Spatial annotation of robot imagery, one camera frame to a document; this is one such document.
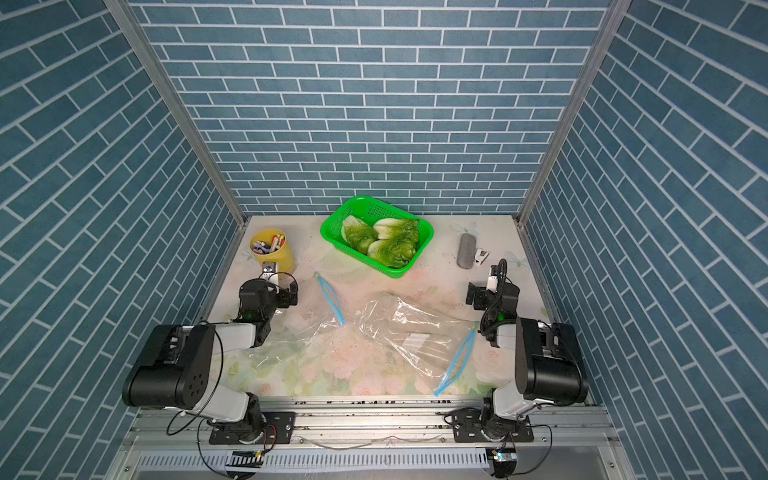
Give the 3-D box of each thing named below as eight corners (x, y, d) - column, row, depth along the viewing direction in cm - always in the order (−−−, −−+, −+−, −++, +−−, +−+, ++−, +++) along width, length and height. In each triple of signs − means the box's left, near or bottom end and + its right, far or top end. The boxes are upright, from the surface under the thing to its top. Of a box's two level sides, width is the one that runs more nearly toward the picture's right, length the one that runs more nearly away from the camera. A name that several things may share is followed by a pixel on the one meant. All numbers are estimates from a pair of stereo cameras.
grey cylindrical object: (455, 266, 109) (456, 261, 107) (460, 237, 118) (461, 231, 116) (473, 270, 108) (474, 265, 106) (476, 240, 117) (478, 234, 115)
